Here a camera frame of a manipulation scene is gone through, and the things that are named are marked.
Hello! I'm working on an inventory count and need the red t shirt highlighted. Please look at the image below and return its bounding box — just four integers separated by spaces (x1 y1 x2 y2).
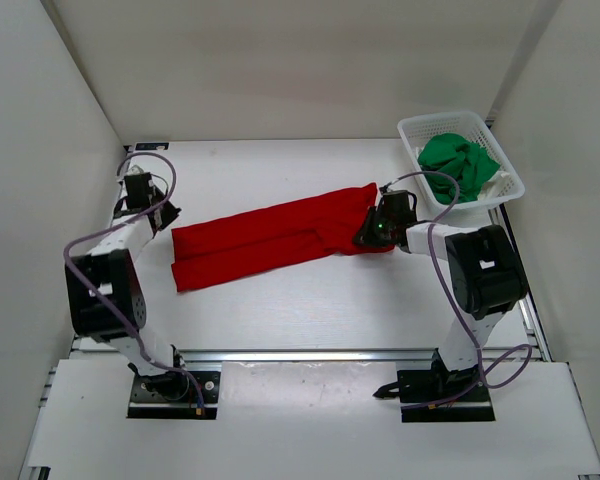
171 183 393 293

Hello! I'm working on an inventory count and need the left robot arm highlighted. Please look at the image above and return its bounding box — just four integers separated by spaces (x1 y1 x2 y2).
65 170 190 400

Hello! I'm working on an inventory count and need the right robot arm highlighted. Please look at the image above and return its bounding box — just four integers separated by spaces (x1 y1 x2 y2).
353 189 528 400

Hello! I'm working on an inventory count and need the small label sticker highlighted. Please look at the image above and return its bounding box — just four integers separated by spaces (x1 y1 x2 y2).
134 142 170 151

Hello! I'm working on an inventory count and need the green t shirt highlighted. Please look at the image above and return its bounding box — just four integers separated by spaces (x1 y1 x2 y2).
418 133 500 203

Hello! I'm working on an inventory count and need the white plastic basket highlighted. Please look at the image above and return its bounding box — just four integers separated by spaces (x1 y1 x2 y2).
397 111 525 213

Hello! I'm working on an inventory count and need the white cloth in basket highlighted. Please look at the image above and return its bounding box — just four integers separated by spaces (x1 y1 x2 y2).
477 170 511 201

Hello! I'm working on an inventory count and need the aluminium rail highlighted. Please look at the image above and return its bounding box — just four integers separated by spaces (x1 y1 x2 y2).
74 344 551 365

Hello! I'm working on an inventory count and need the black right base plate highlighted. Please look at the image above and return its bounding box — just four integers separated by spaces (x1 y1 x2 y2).
373 358 496 423

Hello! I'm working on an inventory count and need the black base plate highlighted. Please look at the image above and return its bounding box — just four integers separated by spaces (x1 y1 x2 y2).
373 358 496 423
127 363 221 420

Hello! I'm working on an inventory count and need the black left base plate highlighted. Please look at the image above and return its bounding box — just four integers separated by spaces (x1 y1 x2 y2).
127 363 221 420

